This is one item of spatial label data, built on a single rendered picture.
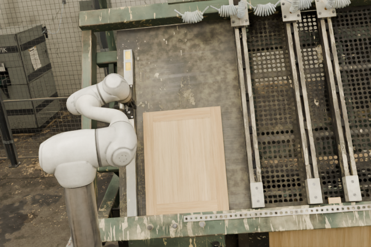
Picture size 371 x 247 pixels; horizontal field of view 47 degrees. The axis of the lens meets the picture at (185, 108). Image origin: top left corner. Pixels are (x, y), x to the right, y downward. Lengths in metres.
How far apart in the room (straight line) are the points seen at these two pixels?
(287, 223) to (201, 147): 0.59
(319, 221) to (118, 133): 1.23
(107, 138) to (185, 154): 0.97
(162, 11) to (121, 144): 1.28
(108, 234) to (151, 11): 1.26
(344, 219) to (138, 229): 1.04
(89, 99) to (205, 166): 0.76
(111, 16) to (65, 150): 1.31
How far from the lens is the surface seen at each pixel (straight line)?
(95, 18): 2.61
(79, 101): 1.94
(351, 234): 2.69
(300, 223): 2.29
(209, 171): 2.31
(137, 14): 2.56
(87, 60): 2.57
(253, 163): 2.27
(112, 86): 1.90
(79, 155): 1.43
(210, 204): 2.29
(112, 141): 1.41
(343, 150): 2.34
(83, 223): 1.53
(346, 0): 2.48
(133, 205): 2.33
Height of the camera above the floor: 2.16
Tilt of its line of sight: 20 degrees down
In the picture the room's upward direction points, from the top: 7 degrees counter-clockwise
